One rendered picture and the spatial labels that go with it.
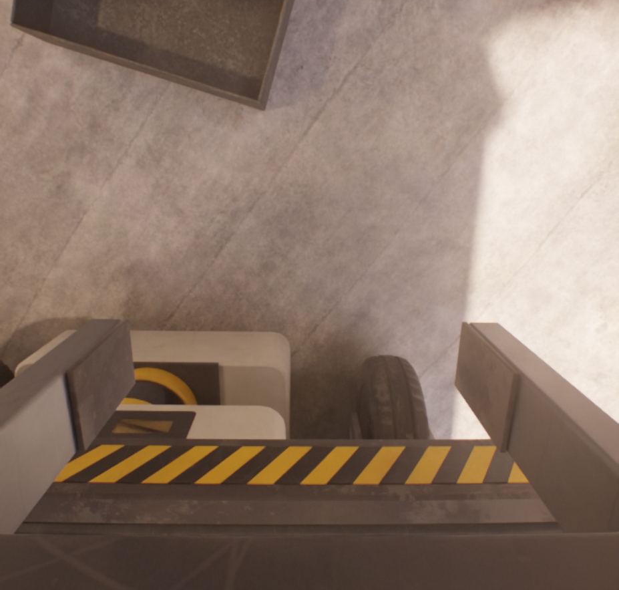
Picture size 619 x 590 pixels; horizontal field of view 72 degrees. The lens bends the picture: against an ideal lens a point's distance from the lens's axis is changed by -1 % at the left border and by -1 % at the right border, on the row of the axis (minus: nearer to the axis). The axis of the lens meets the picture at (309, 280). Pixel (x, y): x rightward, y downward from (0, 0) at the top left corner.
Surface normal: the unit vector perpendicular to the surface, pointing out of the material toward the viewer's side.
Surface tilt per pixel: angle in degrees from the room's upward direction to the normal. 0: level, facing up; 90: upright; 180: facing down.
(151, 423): 90
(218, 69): 0
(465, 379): 90
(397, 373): 79
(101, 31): 0
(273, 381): 0
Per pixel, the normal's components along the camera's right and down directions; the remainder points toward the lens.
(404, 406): 0.02, -0.62
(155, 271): 0.02, 0.27
